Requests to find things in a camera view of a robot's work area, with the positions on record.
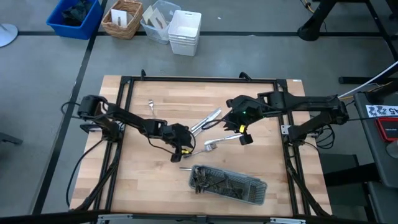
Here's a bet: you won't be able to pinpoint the grey metal foot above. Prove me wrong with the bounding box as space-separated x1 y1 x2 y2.
0 131 24 146

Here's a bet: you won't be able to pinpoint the beige cardboard card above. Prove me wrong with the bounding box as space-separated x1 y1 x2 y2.
142 5 169 30

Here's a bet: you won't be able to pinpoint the black floor cable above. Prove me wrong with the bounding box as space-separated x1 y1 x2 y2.
65 139 105 208

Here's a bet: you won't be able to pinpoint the blue plastic bin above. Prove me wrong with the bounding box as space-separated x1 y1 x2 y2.
45 0 105 40

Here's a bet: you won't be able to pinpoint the black table foot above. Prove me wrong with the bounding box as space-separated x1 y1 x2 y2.
323 154 382 188

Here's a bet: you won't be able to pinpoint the black cloth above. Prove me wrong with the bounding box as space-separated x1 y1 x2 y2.
61 0 95 27

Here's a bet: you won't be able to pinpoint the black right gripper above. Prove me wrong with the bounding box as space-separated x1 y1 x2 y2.
223 98 254 146

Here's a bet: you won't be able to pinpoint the stacked white plastic bins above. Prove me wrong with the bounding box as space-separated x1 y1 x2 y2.
167 9 202 57

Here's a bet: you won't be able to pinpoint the dark grey side table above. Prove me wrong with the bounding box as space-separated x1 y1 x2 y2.
353 81 398 189

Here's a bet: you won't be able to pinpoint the white label card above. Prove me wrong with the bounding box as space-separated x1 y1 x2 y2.
110 8 129 29

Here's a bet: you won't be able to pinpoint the grey mesh cutlery basket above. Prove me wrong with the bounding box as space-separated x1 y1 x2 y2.
188 164 269 206

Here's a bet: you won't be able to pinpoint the clear plastic bin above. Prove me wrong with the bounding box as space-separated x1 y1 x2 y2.
139 0 182 45

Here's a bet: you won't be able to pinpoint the grey round disc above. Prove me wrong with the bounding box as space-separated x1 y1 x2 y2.
386 139 398 160

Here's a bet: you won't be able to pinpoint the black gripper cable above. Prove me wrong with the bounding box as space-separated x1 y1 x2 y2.
201 117 231 131

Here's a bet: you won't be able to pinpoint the red black device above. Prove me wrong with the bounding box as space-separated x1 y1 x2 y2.
374 117 398 143

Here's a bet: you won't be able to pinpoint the black metal bar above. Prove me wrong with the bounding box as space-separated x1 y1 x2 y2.
338 76 398 85

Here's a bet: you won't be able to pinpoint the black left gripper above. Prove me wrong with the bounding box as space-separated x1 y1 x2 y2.
164 123 196 163

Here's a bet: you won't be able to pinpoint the black metal table frame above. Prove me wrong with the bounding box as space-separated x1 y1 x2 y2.
70 74 333 218

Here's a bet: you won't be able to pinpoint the white cable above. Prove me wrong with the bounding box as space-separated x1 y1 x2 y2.
338 60 398 99

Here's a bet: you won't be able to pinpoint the silver metal bracket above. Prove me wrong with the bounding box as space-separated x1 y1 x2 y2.
96 213 135 224
269 217 307 224

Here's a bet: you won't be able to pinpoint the white printed label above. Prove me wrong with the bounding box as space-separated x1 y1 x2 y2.
366 105 398 119

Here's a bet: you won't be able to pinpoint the white round floor base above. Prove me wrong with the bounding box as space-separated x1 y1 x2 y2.
0 23 19 49

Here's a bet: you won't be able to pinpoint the black stand base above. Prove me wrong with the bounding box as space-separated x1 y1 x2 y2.
297 0 336 42

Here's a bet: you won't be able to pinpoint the wicker basket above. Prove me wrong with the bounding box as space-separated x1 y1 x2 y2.
101 0 144 40

